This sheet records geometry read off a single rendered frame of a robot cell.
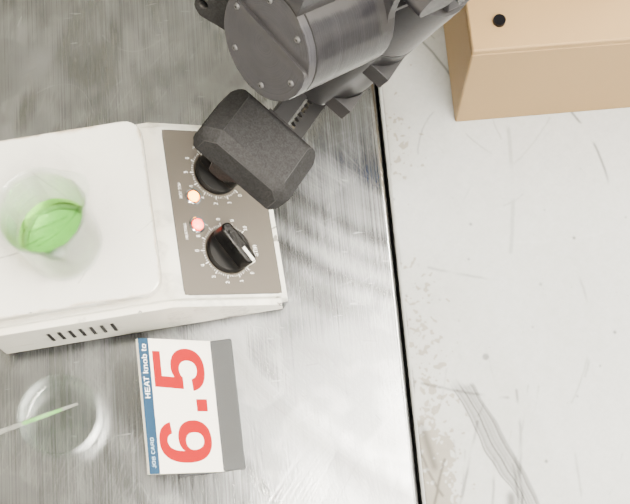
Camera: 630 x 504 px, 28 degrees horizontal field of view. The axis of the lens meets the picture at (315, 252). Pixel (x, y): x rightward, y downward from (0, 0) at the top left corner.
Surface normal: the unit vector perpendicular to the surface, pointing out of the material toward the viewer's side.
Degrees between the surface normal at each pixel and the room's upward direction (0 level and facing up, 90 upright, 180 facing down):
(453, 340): 0
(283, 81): 64
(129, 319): 90
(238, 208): 30
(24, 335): 90
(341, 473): 0
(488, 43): 3
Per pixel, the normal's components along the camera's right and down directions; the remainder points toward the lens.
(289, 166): 0.48, -0.32
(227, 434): -0.01, -0.28
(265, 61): -0.71, 0.41
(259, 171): 0.01, 0.27
